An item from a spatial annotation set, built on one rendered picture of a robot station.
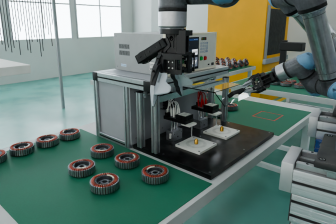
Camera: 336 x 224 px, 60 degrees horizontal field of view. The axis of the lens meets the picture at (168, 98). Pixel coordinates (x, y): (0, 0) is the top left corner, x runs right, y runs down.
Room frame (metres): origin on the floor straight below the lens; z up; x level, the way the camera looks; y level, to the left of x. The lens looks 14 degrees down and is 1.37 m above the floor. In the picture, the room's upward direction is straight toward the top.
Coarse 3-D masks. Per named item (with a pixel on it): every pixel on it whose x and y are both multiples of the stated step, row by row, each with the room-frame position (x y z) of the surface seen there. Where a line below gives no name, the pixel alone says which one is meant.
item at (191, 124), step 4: (184, 112) 1.44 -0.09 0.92; (164, 116) 1.45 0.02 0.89; (168, 116) 1.44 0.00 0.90; (176, 116) 1.40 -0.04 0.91; (180, 116) 1.38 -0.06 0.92; (184, 116) 1.37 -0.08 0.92; (188, 116) 1.38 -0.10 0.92; (192, 116) 1.41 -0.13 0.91; (172, 120) 1.42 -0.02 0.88; (176, 120) 1.40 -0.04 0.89; (180, 120) 1.38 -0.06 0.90; (184, 120) 1.37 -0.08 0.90; (188, 120) 1.38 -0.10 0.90; (192, 120) 1.41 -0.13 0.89; (176, 124) 1.47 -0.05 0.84; (184, 124) 1.37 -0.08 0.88; (188, 124) 1.36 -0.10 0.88; (192, 124) 1.37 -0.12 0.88
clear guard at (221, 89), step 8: (200, 80) 1.56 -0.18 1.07; (208, 80) 1.56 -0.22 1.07; (216, 80) 1.56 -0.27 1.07; (192, 88) 1.37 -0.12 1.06; (200, 88) 1.36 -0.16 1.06; (208, 88) 1.36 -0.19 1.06; (216, 88) 1.36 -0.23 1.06; (224, 88) 1.36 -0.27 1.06; (232, 88) 1.39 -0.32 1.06; (224, 96) 1.30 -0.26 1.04; (232, 96) 1.34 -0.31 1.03; (240, 96) 1.38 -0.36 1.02; (248, 96) 1.42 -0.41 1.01; (224, 104) 1.26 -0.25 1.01
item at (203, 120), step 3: (201, 117) 1.65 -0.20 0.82; (204, 117) 1.65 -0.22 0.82; (195, 120) 1.61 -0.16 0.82; (198, 120) 1.60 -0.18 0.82; (201, 120) 1.60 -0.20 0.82; (204, 120) 1.62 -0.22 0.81; (198, 123) 1.60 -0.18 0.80; (201, 123) 1.60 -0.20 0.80; (204, 123) 1.62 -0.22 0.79; (195, 126) 1.61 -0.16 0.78; (198, 126) 1.60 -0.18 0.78; (201, 126) 1.60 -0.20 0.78; (204, 126) 1.62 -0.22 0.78
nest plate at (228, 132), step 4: (208, 128) 1.57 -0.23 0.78; (212, 128) 1.57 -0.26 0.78; (216, 128) 1.57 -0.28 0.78; (224, 128) 1.57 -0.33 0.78; (228, 128) 1.57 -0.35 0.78; (232, 128) 1.57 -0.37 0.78; (204, 132) 1.53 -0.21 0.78; (208, 132) 1.51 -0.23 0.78; (212, 132) 1.51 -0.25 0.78; (216, 132) 1.51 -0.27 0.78; (220, 132) 1.51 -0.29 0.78; (224, 132) 1.51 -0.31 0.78; (228, 132) 1.51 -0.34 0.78; (232, 132) 1.51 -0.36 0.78; (236, 132) 1.52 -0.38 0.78; (216, 136) 1.47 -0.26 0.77; (220, 136) 1.46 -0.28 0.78; (224, 136) 1.45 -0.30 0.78; (228, 136) 1.45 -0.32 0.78
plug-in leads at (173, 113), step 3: (171, 99) 1.46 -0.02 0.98; (168, 102) 1.46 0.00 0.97; (171, 102) 1.46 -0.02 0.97; (174, 102) 1.47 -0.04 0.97; (177, 102) 1.46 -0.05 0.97; (168, 105) 1.46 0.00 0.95; (177, 105) 1.44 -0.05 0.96; (174, 108) 1.47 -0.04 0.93; (177, 108) 1.44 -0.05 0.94; (171, 111) 1.44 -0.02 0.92; (174, 111) 1.46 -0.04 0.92; (177, 111) 1.43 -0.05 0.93; (165, 114) 1.46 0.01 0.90; (168, 114) 1.46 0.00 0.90; (171, 114) 1.44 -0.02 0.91; (174, 114) 1.46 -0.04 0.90
